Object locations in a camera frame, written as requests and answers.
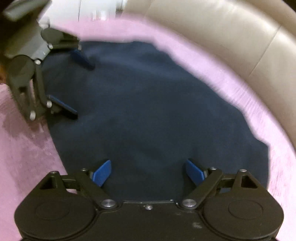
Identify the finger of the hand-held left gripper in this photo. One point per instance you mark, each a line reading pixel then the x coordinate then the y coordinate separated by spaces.
pixel 61 106
pixel 82 58

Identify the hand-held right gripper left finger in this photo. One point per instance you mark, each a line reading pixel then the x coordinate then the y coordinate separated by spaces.
pixel 103 172

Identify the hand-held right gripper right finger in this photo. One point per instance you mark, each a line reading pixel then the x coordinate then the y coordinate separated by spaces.
pixel 195 172

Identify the dark navy striped-sleeve hoodie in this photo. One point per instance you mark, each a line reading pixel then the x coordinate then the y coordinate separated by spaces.
pixel 143 111

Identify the white wardrobe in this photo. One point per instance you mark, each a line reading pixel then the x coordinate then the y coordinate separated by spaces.
pixel 92 9

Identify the pink quilted bedspread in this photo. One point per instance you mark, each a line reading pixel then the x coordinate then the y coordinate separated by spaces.
pixel 25 148

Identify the beige padded leather headboard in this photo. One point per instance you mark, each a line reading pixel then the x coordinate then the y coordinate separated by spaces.
pixel 231 34

